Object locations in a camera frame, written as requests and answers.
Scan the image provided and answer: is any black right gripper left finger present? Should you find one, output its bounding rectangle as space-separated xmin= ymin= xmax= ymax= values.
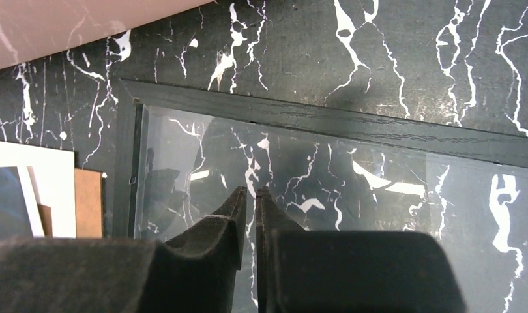
xmin=0 ymin=186 xmax=247 ymax=312

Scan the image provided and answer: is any cat photo print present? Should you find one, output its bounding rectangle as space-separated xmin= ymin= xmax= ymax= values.
xmin=0 ymin=166 xmax=45 ymax=242

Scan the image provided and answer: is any brown cardboard backing board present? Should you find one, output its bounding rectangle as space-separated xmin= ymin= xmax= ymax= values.
xmin=34 ymin=168 xmax=104 ymax=239

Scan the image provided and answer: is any white mat board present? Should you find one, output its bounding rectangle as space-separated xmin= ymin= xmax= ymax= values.
xmin=0 ymin=141 xmax=76 ymax=238

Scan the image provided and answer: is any black picture frame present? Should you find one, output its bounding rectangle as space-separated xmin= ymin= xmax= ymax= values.
xmin=106 ymin=79 xmax=528 ymax=237

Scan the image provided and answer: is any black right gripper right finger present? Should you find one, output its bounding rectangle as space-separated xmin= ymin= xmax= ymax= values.
xmin=255 ymin=188 xmax=467 ymax=312

